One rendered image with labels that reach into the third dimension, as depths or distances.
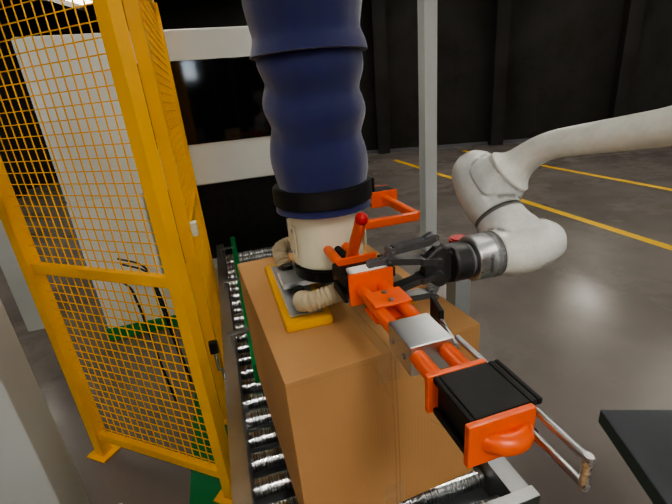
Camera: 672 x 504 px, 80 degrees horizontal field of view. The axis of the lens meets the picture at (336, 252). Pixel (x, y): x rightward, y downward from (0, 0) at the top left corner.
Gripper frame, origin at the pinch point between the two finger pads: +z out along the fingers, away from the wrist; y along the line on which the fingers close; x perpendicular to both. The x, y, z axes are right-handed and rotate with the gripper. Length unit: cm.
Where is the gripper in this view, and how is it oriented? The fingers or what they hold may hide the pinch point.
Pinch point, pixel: (366, 280)
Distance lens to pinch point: 72.7
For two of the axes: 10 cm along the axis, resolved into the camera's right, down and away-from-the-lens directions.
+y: 0.9, 9.3, 3.6
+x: -2.9, -3.2, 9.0
